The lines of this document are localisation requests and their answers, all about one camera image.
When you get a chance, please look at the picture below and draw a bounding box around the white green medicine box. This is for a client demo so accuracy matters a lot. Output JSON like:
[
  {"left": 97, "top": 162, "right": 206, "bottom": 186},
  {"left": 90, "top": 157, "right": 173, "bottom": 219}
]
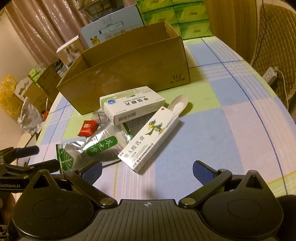
[{"left": 99, "top": 86, "right": 165, "bottom": 126}]

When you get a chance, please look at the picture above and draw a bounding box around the quilted brown chair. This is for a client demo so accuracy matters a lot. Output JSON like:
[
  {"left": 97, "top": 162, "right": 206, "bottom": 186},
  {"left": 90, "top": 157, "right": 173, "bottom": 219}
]
[{"left": 251, "top": 1, "right": 295, "bottom": 108}]

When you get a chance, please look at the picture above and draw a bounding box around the brown cardboard floor box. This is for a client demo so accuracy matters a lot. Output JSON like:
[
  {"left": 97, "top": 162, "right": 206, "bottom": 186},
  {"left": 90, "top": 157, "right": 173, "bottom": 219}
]
[{"left": 14, "top": 61, "right": 63, "bottom": 113}]

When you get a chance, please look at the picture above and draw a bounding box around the brown curtain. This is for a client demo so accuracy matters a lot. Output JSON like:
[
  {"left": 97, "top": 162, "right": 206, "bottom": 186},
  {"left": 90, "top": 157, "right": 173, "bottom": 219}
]
[{"left": 4, "top": 0, "right": 137, "bottom": 67}]

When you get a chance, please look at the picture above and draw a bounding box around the white parrot ointment box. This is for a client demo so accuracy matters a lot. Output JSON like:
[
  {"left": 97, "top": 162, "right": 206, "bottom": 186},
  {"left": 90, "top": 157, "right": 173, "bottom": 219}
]
[{"left": 118, "top": 106, "right": 179, "bottom": 173}]

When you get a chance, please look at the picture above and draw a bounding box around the white power strip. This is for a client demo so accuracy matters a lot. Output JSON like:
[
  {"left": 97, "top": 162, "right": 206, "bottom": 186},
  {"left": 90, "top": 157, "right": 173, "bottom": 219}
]
[{"left": 262, "top": 67, "right": 278, "bottom": 85}]

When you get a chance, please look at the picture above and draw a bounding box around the light blue carton box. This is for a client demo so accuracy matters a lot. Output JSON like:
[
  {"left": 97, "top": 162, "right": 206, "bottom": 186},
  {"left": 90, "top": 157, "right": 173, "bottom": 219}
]
[{"left": 81, "top": 4, "right": 144, "bottom": 49}]

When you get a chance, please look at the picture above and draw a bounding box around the red candy packet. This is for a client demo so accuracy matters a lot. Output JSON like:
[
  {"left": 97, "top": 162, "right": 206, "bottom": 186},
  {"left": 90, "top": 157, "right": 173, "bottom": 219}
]
[{"left": 78, "top": 120, "right": 99, "bottom": 137}]

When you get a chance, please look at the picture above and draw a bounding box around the silver green tea pouch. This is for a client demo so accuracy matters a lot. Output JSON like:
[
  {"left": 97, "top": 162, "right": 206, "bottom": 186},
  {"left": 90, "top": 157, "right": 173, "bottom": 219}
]
[{"left": 56, "top": 121, "right": 133, "bottom": 174}]

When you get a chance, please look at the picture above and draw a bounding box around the white photo product box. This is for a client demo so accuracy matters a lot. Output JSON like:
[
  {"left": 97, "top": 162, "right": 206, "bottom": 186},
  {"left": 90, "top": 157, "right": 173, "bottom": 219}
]
[{"left": 56, "top": 35, "right": 85, "bottom": 69}]

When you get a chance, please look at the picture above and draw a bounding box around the yellow plastic bag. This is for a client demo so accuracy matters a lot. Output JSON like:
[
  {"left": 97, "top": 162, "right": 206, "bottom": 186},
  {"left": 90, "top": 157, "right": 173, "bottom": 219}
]
[{"left": 1, "top": 75, "right": 23, "bottom": 118}]

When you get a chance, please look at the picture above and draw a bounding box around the white plastic spoon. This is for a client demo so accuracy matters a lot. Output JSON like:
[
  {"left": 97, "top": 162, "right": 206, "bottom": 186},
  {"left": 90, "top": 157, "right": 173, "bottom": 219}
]
[{"left": 168, "top": 94, "right": 188, "bottom": 115}]

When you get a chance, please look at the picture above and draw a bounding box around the green tissue pack bundle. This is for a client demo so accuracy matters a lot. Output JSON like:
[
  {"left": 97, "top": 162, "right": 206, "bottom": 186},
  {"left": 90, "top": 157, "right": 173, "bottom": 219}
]
[{"left": 136, "top": 0, "right": 212, "bottom": 40}]

